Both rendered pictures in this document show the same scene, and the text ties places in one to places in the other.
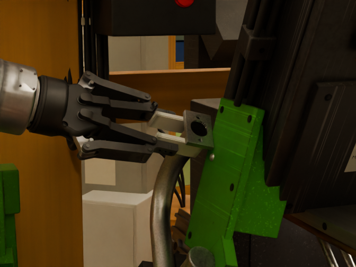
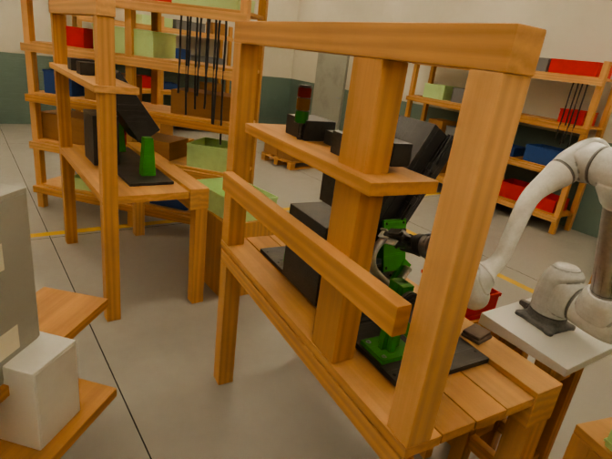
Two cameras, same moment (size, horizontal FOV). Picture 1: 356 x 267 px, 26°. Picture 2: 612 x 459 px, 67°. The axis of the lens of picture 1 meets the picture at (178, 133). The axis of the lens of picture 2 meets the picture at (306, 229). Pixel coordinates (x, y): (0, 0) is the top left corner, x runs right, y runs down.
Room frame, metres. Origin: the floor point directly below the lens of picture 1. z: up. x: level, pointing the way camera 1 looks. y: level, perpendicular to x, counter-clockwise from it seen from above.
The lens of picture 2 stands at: (1.68, 1.57, 1.83)
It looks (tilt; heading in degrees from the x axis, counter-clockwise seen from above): 20 degrees down; 259
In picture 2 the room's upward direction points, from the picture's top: 7 degrees clockwise
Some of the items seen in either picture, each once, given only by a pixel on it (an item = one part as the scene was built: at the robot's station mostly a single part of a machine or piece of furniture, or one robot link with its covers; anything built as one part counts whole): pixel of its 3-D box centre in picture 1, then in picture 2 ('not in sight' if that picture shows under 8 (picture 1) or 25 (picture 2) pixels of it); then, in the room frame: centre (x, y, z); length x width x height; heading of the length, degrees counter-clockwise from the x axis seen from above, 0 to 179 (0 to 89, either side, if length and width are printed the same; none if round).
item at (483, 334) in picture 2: not in sight; (477, 333); (0.68, 0.18, 0.91); 0.10 x 0.08 x 0.03; 31
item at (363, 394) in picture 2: not in sight; (340, 380); (1.08, -0.14, 0.44); 1.49 x 0.70 x 0.88; 110
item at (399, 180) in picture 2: not in sight; (323, 152); (1.33, -0.05, 1.52); 0.90 x 0.25 x 0.04; 110
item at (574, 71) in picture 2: not in sight; (486, 130); (-2.24, -5.04, 1.10); 3.01 x 0.55 x 2.20; 117
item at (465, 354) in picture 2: not in sight; (355, 295); (1.08, -0.14, 0.89); 1.10 x 0.42 x 0.02; 110
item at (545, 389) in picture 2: not in sight; (402, 300); (0.82, -0.23, 0.82); 1.50 x 0.14 x 0.15; 110
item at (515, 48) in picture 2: not in sight; (329, 38); (1.36, -0.03, 1.89); 1.50 x 0.09 x 0.09; 110
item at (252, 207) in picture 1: (243, 178); (389, 241); (1.00, -0.09, 1.17); 0.13 x 0.12 x 0.20; 110
